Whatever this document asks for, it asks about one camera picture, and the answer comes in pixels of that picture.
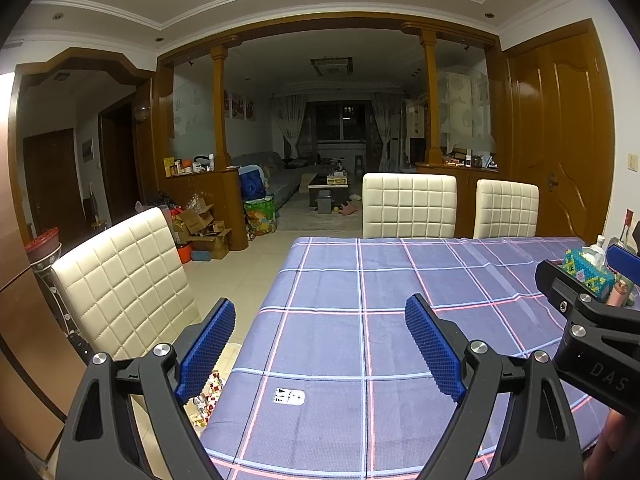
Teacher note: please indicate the green blue beaded tissue box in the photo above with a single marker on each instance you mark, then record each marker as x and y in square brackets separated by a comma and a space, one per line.
[587, 275]

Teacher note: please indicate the open cardboard box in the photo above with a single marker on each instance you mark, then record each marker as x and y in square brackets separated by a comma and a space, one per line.
[215, 243]
[197, 217]

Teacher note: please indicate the white light switch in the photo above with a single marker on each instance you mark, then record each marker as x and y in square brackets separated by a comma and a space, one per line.
[633, 162]

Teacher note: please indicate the person's right hand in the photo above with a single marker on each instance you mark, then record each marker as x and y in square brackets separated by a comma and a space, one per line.
[612, 445]

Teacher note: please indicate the square ceiling lamp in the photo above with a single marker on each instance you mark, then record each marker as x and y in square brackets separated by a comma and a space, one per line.
[331, 66]

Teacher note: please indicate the patterned curtain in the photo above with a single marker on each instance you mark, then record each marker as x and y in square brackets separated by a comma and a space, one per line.
[290, 120]
[382, 125]

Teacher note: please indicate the grey sofa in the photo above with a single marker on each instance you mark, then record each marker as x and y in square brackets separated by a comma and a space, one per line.
[285, 180]

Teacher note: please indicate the coffee table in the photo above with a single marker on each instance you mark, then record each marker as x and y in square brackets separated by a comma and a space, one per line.
[327, 185]

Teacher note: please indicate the black remote control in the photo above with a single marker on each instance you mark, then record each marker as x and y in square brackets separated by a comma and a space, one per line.
[79, 346]

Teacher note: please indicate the yellow box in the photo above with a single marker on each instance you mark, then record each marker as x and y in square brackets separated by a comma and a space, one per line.
[169, 167]

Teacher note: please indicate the round glass wall lamp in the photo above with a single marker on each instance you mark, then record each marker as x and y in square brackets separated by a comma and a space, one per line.
[141, 111]

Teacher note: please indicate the dark window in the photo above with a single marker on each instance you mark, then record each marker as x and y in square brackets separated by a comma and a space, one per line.
[340, 122]

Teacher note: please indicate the grey waste bin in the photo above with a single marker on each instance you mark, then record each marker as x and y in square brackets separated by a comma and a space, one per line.
[324, 201]

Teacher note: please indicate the glossy wooden door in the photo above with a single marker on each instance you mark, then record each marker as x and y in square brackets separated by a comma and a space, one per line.
[560, 135]

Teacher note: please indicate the glass bottle with red cap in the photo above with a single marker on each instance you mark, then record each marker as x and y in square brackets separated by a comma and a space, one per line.
[627, 232]

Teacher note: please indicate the dark wooden door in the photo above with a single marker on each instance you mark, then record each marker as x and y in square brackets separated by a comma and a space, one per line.
[117, 160]
[52, 180]

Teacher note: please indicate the white marker tag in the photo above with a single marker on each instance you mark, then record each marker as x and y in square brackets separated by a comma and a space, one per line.
[290, 396]

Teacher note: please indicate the blue bag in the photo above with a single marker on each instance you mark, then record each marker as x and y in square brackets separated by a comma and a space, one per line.
[252, 182]

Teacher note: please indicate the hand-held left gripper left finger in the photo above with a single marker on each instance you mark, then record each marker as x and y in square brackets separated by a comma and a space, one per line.
[207, 350]

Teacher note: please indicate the small clear glass bottle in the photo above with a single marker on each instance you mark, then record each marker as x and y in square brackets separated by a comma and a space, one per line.
[596, 250]

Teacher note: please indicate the clear plastic bin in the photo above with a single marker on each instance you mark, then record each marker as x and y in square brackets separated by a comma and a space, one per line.
[196, 417]

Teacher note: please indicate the small framed wall picture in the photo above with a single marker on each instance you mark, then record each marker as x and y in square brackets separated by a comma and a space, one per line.
[87, 149]

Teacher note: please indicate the plush toy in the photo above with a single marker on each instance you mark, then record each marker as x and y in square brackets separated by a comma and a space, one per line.
[346, 208]

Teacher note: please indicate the red basin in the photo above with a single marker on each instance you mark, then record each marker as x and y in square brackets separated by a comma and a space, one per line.
[42, 245]

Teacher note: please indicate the wooden partition cabinet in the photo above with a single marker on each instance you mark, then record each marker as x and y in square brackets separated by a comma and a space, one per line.
[465, 200]
[215, 200]

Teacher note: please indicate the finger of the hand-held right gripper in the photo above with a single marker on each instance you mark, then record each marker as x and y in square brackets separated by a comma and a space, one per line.
[555, 282]
[622, 260]

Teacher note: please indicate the colourful printed bag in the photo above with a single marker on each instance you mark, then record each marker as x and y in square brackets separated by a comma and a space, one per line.
[260, 217]

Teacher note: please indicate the cream quilted dining chair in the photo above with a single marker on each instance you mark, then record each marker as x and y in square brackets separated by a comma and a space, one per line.
[505, 207]
[120, 280]
[410, 205]

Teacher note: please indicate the orange bucket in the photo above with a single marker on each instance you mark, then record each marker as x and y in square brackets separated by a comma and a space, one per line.
[184, 254]

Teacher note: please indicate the wooden cabinet with black stripe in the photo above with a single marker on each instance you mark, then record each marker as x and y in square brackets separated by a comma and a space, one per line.
[25, 360]

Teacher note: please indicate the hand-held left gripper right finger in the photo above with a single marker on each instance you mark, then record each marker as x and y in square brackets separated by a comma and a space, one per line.
[432, 345]

